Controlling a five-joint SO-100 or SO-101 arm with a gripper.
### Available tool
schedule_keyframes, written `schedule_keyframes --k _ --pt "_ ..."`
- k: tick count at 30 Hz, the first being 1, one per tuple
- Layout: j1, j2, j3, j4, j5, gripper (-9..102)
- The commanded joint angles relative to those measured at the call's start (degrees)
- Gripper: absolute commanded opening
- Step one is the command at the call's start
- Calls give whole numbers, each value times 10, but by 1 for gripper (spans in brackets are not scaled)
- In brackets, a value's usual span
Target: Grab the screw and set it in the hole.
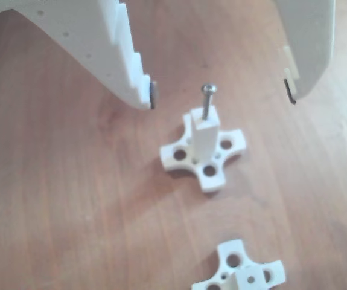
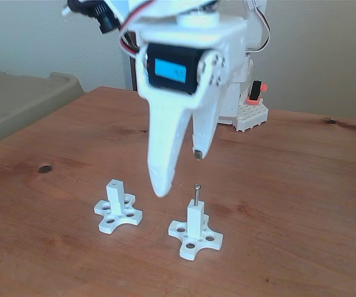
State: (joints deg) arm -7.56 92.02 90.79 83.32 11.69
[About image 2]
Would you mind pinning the small metal screw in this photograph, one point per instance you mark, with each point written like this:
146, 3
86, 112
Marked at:
197, 195

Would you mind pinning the orange and black clamp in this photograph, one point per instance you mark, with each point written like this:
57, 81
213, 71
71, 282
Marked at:
255, 92

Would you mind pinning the tan plastic bin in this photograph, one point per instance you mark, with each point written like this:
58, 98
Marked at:
16, 99

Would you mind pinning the dark wooden post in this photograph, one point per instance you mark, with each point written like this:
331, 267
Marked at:
132, 77

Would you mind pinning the white cross-base post stand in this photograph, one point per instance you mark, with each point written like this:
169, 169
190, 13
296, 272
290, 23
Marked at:
194, 219
115, 195

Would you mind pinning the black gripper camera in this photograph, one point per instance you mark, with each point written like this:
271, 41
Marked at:
103, 17

